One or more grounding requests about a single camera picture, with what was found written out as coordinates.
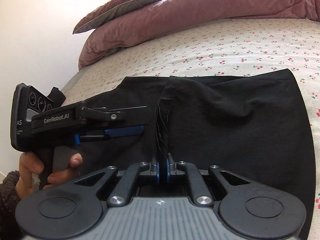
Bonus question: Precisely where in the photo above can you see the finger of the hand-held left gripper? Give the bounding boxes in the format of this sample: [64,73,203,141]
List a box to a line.
[86,125,145,140]
[76,106,148,126]

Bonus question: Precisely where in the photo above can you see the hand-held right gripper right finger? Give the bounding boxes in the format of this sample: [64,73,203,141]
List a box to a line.
[162,153,250,207]

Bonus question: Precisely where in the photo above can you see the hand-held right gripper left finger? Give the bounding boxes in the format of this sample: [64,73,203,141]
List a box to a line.
[75,155,160,207]

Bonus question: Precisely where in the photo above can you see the black pants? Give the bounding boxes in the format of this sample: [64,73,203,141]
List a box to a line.
[81,69,316,240]

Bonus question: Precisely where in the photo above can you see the person's left hand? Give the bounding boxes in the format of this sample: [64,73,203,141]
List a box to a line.
[15,152,83,200]

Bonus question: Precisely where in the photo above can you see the pink pillow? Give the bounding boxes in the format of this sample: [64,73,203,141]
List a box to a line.
[72,0,174,35]

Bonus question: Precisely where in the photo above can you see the pink duvet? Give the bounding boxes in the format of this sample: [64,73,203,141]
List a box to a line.
[78,0,320,70]

